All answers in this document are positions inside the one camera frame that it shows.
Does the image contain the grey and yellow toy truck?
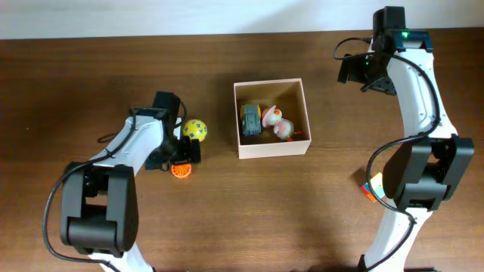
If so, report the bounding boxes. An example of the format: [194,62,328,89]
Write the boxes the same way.
[240,104,262,137]

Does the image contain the white duck toy pink hat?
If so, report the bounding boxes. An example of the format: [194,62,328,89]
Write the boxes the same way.
[262,106,302,142]

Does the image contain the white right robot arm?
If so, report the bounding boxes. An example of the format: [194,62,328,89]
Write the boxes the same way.
[338,6,474,271]

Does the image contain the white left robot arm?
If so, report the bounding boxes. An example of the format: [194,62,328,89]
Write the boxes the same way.
[54,91,201,272]

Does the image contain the orange round lattice toy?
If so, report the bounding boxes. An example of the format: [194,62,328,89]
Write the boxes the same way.
[171,163,192,179]

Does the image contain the yellow ball blue letters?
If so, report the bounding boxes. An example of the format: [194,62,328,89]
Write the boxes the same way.
[182,119,208,142]

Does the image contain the pink cardboard box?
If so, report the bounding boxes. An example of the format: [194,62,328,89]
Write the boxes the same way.
[234,79,312,159]

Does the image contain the colourful puzzle cube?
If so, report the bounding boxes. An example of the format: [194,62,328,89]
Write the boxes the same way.
[360,172,386,202]

